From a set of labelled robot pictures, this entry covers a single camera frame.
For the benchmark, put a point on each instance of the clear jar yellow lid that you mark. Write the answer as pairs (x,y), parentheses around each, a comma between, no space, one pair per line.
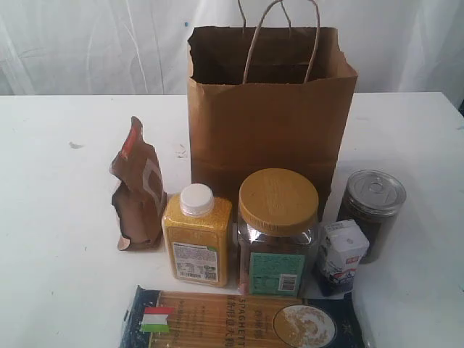
(277,231)

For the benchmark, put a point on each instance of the brown paper bag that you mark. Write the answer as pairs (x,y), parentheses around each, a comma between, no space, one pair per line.
(266,97)

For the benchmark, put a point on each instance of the brown crumpled snack pouch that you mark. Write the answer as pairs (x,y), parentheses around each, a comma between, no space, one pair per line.
(140,198)

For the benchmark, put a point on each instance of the spaghetti packet dark blue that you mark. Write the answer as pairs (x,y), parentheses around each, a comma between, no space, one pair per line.
(189,319)

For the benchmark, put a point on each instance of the dark canister silver pull-tab lid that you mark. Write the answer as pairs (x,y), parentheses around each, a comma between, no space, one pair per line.
(373,200)

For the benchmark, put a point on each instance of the yellow millet bottle white cap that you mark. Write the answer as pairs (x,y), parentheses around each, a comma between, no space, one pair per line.
(197,227)

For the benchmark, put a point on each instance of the small white blue milk carton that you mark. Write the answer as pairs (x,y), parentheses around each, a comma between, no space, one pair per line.
(342,247)

